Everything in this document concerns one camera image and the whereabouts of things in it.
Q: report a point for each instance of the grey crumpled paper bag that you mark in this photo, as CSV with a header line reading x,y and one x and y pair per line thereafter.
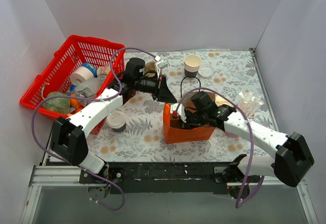
x,y
88,88

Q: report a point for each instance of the orange fruit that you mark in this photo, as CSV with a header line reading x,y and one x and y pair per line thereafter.
x,y
74,102

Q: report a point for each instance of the beige printed pouch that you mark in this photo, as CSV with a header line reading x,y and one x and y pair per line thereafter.
x,y
103,70

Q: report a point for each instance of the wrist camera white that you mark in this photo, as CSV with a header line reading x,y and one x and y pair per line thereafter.
x,y
178,112
160,64

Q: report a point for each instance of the cardboard cup carrier stack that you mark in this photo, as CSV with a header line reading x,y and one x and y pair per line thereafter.
x,y
150,71

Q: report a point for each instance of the stack of paper cups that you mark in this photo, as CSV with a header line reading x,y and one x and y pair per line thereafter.
x,y
192,64

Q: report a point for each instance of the pink cup holder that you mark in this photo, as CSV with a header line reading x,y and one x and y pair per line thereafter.
x,y
231,135

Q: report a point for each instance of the orange paper bag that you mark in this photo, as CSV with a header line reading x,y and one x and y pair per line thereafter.
x,y
177,131

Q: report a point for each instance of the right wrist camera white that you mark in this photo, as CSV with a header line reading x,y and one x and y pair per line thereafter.
x,y
178,112

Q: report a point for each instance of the floral table mat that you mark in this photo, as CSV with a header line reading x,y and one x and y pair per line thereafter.
x,y
234,72

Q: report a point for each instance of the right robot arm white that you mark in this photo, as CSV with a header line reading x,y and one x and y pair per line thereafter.
x,y
288,156

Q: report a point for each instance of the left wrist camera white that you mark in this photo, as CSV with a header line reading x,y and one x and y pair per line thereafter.
x,y
160,64

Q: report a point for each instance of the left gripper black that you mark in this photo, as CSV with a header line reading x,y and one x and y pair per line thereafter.
x,y
160,88

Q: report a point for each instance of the red plastic basket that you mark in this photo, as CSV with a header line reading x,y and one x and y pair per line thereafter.
x,y
77,60

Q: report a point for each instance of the white plastic cup lid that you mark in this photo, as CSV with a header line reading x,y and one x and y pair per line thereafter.
x,y
116,119

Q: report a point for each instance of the green netted melon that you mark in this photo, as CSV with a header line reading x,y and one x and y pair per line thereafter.
x,y
58,105

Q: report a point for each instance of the toilet paper roll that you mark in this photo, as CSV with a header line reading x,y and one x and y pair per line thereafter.
x,y
80,75

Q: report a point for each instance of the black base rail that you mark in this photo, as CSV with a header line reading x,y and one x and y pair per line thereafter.
x,y
162,177

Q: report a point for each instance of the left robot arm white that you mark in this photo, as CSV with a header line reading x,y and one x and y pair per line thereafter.
x,y
69,136

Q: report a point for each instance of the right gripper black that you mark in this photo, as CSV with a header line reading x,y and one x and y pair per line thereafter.
x,y
188,119

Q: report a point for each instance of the silver tin can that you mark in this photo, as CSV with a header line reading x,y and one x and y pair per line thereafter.
x,y
102,77

